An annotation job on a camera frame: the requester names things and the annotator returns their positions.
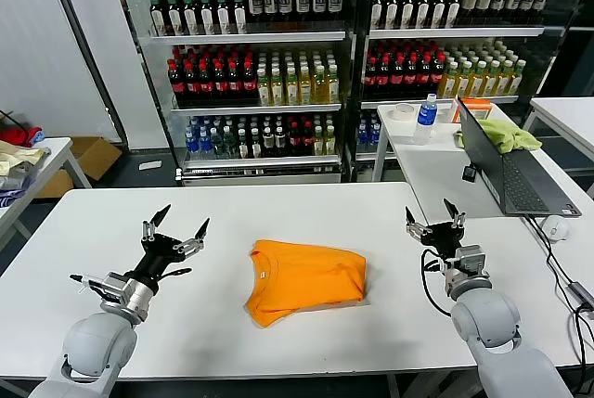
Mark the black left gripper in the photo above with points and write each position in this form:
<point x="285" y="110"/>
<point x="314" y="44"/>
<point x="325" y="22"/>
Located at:
<point x="160" y="254"/>

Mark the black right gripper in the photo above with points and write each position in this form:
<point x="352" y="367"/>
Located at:
<point x="445" y="240"/>

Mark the orange t-shirt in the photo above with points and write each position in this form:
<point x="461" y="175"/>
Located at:
<point x="306" y="277"/>

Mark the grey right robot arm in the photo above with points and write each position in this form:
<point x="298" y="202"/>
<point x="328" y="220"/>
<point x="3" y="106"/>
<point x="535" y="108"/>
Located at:
<point x="485" y="319"/>

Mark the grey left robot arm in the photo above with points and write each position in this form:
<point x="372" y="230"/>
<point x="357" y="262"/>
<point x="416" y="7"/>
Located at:
<point x="97" y="342"/>

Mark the black usb dongle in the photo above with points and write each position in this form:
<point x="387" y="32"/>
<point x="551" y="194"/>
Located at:
<point x="468" y="173"/>

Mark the white flat floor object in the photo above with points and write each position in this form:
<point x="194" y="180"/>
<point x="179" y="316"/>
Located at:
<point x="150" y="165"/>

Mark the dark grey laptop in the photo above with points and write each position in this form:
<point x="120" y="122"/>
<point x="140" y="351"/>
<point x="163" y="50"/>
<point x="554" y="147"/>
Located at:
<point x="481" y="156"/>

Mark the small blue water bottle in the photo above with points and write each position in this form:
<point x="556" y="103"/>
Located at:
<point x="190" y="142"/>
<point x="203" y="142"/>
<point x="373" y="134"/>
<point x="362" y="135"/>

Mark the white metal-leg table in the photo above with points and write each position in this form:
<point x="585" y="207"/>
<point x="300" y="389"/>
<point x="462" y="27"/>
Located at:
<point x="398" y="132"/>
<point x="57" y="149"/>
<point x="565" y="114"/>

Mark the small green water bottle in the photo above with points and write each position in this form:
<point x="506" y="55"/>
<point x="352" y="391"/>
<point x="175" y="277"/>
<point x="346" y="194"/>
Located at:
<point x="216" y="142"/>
<point x="228" y="142"/>

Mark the clear water bottle blue label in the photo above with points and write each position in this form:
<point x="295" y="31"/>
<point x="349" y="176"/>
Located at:
<point x="425" y="119"/>

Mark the green cloth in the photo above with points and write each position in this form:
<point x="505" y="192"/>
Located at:
<point x="509" y="137"/>

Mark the cardboard box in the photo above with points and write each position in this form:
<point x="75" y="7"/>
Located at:
<point x="92" y="156"/>

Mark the white computer mouse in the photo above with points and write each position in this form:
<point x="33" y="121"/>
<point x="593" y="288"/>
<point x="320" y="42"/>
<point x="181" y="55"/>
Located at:
<point x="555" y="227"/>

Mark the white tape roll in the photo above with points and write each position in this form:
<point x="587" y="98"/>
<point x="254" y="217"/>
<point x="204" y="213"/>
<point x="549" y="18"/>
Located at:
<point x="398" y="115"/>

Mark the small dark tea bottle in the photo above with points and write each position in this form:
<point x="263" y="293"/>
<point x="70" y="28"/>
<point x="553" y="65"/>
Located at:
<point x="255" y="143"/>
<point x="242" y="143"/>
<point x="267" y="139"/>
<point x="280" y="139"/>

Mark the orange box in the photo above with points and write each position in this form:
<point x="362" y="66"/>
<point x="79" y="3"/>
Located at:
<point x="477" y="102"/>

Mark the small yellow tea bottle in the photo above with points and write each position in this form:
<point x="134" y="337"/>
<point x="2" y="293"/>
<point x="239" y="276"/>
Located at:
<point x="318" y="139"/>
<point x="329" y="139"/>

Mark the grey usb hub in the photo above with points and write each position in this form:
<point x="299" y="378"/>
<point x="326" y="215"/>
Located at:
<point x="581" y="294"/>

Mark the small cola bottle red cap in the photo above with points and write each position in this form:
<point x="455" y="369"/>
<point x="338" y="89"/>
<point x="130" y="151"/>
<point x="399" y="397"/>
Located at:
<point x="306" y="137"/>
<point x="294" y="137"/>

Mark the grey cloth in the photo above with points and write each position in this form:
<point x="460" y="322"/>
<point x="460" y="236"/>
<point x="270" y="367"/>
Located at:
<point x="17" y="176"/>

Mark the light blue cloth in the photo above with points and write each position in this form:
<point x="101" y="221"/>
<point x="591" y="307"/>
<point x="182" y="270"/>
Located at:
<point x="39" y="136"/>

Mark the blue striped cloth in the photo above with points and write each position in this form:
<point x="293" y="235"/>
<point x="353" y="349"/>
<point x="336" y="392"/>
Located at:
<point x="8" y="197"/>

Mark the beige cloth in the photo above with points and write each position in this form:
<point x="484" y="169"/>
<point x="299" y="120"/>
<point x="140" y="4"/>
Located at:
<point x="17" y="153"/>

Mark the red cloth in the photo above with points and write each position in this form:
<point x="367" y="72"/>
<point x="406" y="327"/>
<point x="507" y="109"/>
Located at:
<point x="20" y="135"/>

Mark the metal drinks shelf rack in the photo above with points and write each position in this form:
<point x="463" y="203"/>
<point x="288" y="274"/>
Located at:
<point x="454" y="31"/>
<point x="249" y="37"/>

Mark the dark drink bottle green cap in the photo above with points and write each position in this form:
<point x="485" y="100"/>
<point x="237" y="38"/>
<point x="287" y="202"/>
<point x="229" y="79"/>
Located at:
<point x="207" y="16"/>
<point x="174" y="16"/>
<point x="453" y="6"/>
<point x="377" y="7"/>
<point x="407" y="7"/>
<point x="392" y="7"/>
<point x="240" y="16"/>
<point x="437" y="7"/>
<point x="190" y="16"/>
<point x="422" y="7"/>
<point x="223" y="16"/>
<point x="158" y="16"/>

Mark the dark bottle beige label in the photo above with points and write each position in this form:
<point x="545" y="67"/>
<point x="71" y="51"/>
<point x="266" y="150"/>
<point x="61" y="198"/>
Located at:
<point x="513" y="0"/>
<point x="543" y="0"/>
<point x="499" y="0"/>
<point x="469" y="0"/>
<point x="528" y="0"/>
<point x="484" y="0"/>

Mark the dark bottle black white label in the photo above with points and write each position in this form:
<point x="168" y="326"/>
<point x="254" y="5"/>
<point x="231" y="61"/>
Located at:
<point x="286" y="2"/>
<point x="318" y="1"/>
<point x="255" y="2"/>
<point x="302" y="1"/>
<point x="334" y="0"/>
<point x="270" y="2"/>

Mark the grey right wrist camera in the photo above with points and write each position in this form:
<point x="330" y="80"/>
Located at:
<point x="471" y="259"/>

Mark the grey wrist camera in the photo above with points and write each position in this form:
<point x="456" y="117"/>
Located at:
<point x="116" y="289"/>
<point x="471" y="259"/>

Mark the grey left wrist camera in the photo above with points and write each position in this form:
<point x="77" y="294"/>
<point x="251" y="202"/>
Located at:
<point x="116" y="289"/>

